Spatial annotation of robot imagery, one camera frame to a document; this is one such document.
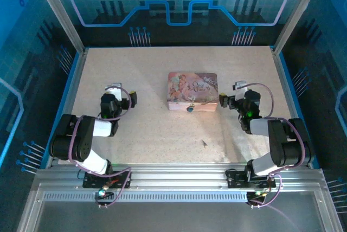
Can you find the left status LED board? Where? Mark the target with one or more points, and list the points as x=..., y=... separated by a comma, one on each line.
x=102, y=193

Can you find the grey metal sheet panel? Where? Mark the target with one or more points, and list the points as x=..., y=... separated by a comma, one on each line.
x=176, y=218

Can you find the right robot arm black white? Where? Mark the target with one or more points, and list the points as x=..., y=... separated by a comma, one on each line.
x=284, y=145

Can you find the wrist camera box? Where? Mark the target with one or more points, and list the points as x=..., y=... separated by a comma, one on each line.
x=240, y=87
x=117, y=91

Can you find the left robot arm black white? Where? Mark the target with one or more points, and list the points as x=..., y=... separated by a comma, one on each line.
x=67, y=145

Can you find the right status LED board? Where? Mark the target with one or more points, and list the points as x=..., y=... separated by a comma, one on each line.
x=257, y=194

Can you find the status led board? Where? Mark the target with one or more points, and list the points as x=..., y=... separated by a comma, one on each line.
x=257, y=194
x=102, y=193

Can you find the small metal key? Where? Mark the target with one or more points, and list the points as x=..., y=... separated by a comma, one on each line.
x=204, y=143

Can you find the left aluminium side rail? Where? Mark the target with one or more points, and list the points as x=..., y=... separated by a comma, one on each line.
x=70, y=104

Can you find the small blue padlock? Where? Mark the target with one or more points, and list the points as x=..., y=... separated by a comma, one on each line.
x=190, y=108

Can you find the right aluminium frame post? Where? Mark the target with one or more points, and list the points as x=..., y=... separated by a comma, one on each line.
x=298, y=9

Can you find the pink illustrated tin box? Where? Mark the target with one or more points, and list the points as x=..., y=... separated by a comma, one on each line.
x=189, y=88

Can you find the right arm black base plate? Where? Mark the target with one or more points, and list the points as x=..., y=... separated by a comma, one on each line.
x=234, y=179

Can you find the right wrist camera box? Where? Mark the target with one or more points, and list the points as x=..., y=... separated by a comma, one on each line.
x=240, y=87

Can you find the left aluminium frame post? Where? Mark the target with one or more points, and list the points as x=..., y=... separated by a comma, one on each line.
x=58, y=12

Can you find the right aluminium side rail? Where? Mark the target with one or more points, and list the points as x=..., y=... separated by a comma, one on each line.
x=292, y=107

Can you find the aluminium mounting rail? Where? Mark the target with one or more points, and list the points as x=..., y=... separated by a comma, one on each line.
x=176, y=175

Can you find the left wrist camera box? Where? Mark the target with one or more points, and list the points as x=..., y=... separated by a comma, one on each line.
x=117, y=91

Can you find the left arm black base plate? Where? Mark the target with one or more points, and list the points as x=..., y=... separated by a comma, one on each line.
x=88, y=184

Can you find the aluminium frame post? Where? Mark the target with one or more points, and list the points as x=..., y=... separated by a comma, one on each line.
x=298, y=9
x=58, y=12

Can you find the aluminium side rail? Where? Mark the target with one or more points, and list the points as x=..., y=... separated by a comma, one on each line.
x=70, y=104
x=292, y=107

